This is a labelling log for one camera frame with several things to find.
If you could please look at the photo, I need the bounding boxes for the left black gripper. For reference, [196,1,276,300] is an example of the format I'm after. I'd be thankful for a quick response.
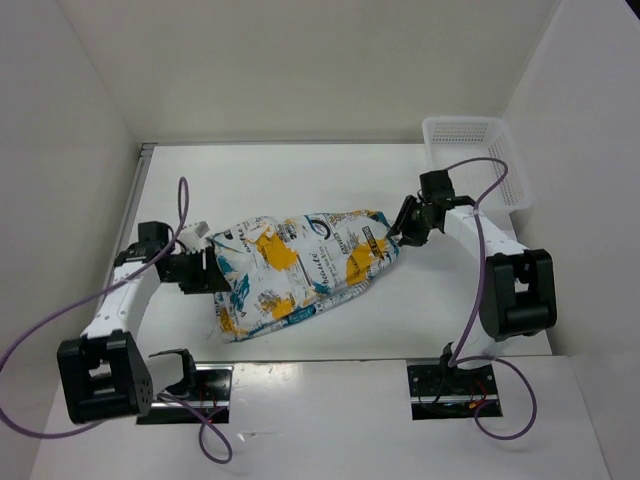
[163,246,232,295]

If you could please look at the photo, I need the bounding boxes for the patterned white blue yellow shorts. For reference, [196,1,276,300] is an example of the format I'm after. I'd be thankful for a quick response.
[207,210,400,343]

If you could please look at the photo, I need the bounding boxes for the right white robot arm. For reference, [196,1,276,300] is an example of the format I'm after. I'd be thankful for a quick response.
[388,170,557,393]

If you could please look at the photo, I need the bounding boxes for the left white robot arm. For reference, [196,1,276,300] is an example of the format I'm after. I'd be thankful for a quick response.
[57,221,230,425]

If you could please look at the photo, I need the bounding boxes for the white plastic basket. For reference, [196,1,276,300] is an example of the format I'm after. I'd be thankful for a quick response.
[422,116,533,214]

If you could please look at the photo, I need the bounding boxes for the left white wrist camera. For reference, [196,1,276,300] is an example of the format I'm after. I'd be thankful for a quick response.
[177,221,210,252]

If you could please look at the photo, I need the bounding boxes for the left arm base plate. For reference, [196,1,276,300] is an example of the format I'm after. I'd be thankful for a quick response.
[136,363,233,426]

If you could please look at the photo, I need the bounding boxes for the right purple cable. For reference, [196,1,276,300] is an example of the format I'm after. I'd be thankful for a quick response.
[447,157,539,441]

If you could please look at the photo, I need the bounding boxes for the purple cable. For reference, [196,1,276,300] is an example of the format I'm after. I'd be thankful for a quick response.
[0,176,234,464]
[447,157,539,441]

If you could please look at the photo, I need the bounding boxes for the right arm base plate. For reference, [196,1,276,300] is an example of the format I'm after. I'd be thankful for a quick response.
[406,360,502,420]

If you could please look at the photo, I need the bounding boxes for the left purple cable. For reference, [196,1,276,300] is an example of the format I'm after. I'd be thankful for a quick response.
[0,176,234,464]

